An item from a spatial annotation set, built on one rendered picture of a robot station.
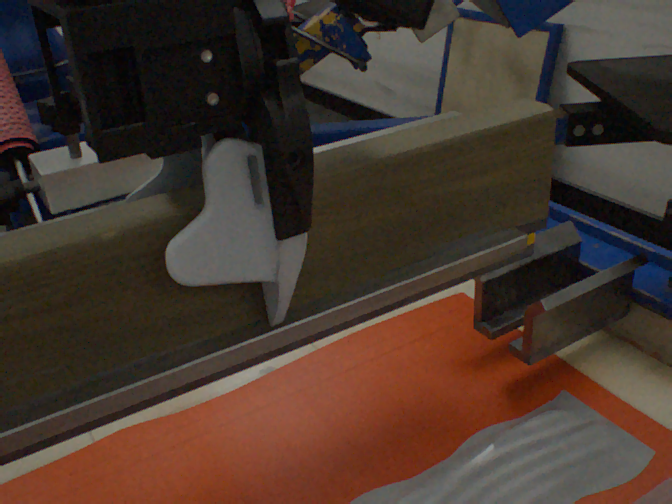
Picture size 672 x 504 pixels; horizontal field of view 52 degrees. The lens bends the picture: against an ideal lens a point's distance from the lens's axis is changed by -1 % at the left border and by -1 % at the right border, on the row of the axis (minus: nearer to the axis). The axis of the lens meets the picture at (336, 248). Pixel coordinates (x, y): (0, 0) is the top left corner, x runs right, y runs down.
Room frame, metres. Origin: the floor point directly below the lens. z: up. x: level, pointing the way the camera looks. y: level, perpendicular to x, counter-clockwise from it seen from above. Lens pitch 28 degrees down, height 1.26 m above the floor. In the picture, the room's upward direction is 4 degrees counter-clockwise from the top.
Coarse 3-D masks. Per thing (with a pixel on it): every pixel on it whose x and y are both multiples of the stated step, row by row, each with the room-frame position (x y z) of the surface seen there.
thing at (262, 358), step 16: (512, 256) 0.37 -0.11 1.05; (480, 272) 0.35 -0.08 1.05; (432, 288) 0.34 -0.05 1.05; (448, 288) 0.34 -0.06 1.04; (400, 304) 0.33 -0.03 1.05; (352, 320) 0.31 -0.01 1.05; (368, 320) 0.32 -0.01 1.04; (320, 336) 0.30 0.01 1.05; (272, 352) 0.29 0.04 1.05; (240, 368) 0.28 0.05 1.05; (192, 384) 0.27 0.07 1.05; (208, 384) 0.27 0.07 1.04; (144, 400) 0.25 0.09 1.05; (160, 400) 0.26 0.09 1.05; (112, 416) 0.25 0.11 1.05; (64, 432) 0.24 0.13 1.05; (80, 432) 0.24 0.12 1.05; (32, 448) 0.23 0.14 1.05; (0, 464) 0.22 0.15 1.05
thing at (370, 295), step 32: (448, 256) 0.32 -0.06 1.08; (480, 256) 0.32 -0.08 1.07; (352, 288) 0.30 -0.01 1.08; (384, 288) 0.29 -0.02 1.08; (416, 288) 0.30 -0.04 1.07; (288, 320) 0.27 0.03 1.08; (320, 320) 0.27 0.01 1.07; (192, 352) 0.25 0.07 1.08; (224, 352) 0.25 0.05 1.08; (256, 352) 0.26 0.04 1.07; (96, 384) 0.23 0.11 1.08; (128, 384) 0.23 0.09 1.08; (160, 384) 0.24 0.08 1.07; (0, 416) 0.22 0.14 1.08; (32, 416) 0.21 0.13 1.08; (64, 416) 0.22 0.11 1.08; (96, 416) 0.22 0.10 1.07; (0, 448) 0.20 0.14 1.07
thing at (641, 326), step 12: (636, 312) 0.39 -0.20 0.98; (648, 312) 0.38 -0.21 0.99; (612, 324) 0.41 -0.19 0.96; (624, 324) 0.40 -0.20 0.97; (636, 324) 0.39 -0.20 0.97; (648, 324) 0.38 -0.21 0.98; (660, 324) 0.37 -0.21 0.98; (624, 336) 0.40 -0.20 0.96; (636, 336) 0.39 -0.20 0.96; (648, 336) 0.38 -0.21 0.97; (660, 336) 0.37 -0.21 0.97; (636, 348) 0.39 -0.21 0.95; (648, 348) 0.38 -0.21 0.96; (660, 348) 0.37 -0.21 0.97; (660, 360) 0.37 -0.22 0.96
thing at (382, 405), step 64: (384, 320) 0.44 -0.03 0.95; (448, 320) 0.44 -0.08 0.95; (256, 384) 0.38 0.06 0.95; (320, 384) 0.37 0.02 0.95; (384, 384) 0.37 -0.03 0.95; (448, 384) 0.36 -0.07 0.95; (512, 384) 0.36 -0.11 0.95; (576, 384) 0.35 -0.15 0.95; (320, 448) 0.31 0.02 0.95; (384, 448) 0.31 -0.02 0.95; (448, 448) 0.30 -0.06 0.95
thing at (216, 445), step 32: (192, 416) 0.35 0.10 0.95; (224, 416) 0.35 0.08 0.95; (96, 448) 0.33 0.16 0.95; (128, 448) 0.32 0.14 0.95; (160, 448) 0.32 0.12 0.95; (192, 448) 0.32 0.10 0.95; (224, 448) 0.32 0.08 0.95; (256, 448) 0.32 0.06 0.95; (32, 480) 0.30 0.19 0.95; (64, 480) 0.30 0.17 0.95; (96, 480) 0.30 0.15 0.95; (128, 480) 0.30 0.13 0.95; (160, 480) 0.30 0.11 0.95; (192, 480) 0.29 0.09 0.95; (224, 480) 0.29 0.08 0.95; (256, 480) 0.29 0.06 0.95; (288, 480) 0.29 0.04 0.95
